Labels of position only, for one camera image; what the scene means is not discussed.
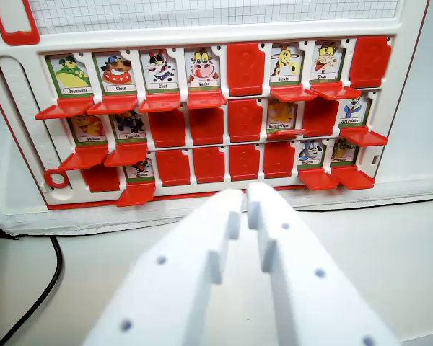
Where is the red flap of lion card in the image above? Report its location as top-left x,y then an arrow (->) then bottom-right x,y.
226,43 -> 266,98

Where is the red and white game board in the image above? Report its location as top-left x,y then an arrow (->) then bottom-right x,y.
0,0 -> 431,211

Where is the black cable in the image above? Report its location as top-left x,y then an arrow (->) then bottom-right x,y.
0,235 -> 66,346

